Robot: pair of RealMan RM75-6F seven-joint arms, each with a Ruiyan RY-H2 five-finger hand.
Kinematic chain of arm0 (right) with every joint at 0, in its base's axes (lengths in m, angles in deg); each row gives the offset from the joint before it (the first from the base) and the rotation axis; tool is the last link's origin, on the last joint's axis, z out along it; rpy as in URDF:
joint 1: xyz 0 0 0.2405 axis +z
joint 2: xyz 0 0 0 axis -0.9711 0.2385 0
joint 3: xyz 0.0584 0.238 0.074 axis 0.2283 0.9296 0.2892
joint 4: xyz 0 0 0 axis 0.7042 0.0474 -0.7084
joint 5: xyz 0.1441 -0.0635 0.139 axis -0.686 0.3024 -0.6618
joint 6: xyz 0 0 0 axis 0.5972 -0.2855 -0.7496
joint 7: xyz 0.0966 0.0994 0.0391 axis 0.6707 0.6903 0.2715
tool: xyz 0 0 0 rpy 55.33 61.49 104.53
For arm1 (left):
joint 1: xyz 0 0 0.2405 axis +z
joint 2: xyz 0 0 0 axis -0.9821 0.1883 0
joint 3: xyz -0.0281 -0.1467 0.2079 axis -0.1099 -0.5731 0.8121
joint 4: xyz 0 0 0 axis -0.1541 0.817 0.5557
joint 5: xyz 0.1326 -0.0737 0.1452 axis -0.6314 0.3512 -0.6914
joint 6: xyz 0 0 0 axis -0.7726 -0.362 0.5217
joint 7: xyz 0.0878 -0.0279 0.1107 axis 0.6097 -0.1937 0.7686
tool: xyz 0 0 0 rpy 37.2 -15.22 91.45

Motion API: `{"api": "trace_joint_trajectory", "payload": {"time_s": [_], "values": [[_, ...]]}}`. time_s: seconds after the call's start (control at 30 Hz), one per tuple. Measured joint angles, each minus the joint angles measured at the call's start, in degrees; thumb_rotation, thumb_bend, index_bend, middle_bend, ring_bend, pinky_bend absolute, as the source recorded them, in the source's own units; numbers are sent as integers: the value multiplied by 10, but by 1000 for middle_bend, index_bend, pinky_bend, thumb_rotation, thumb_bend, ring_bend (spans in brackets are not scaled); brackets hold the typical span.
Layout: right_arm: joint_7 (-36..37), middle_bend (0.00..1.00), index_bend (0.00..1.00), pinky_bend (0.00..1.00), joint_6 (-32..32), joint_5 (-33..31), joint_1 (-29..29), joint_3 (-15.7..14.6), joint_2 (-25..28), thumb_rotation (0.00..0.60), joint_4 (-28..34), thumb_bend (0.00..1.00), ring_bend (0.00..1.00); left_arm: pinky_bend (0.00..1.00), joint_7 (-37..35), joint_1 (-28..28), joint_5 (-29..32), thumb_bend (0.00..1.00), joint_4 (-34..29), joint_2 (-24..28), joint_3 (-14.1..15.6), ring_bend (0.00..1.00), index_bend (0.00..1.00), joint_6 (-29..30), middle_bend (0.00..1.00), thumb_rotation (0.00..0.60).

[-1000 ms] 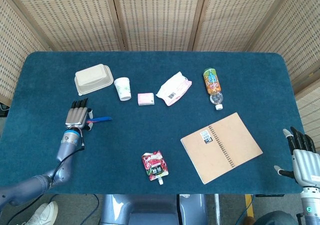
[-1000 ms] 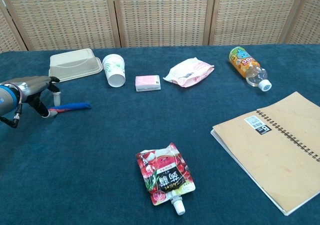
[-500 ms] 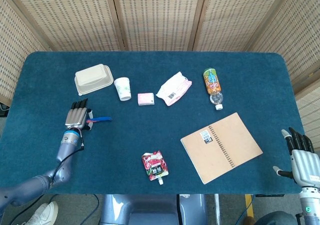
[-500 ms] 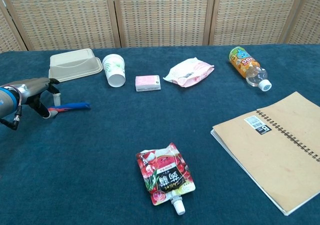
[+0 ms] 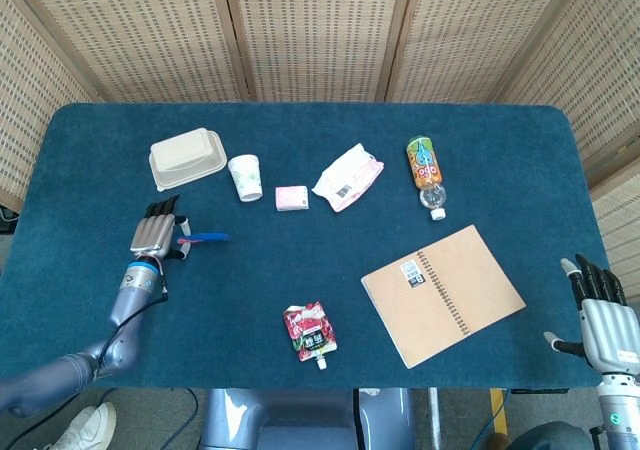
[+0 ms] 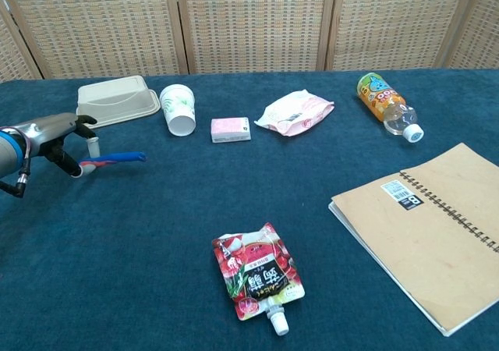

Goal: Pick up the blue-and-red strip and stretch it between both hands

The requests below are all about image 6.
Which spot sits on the woven rattan folding screen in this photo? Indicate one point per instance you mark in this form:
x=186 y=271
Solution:
x=253 y=23

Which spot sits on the orange label plastic bottle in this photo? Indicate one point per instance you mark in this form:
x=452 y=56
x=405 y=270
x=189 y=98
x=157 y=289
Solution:
x=380 y=95

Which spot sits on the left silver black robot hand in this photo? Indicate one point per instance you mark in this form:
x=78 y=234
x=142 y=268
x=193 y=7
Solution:
x=47 y=134

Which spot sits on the pink white wet wipes pack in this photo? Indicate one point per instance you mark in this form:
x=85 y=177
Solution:
x=296 y=111

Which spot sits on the blue velvet tablecloth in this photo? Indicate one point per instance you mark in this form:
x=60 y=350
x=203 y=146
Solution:
x=156 y=230

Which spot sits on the white paper cup green print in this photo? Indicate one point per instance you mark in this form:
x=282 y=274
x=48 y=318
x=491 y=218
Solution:
x=178 y=107

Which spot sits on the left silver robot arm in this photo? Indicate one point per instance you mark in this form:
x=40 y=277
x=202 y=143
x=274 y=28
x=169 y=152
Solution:
x=8 y=152

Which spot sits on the red spouted drink pouch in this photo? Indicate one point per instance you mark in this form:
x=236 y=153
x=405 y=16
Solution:
x=259 y=273

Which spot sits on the brown spiral notebook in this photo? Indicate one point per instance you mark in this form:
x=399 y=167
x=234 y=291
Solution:
x=425 y=230

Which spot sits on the red blue stretchy band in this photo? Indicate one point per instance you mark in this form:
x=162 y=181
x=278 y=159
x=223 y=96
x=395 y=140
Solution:
x=117 y=157

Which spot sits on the beige lidded takeout container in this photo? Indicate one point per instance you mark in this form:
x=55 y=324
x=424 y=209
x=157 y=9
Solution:
x=117 y=101

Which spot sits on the small pink tissue pack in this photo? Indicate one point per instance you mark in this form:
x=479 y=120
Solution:
x=230 y=128

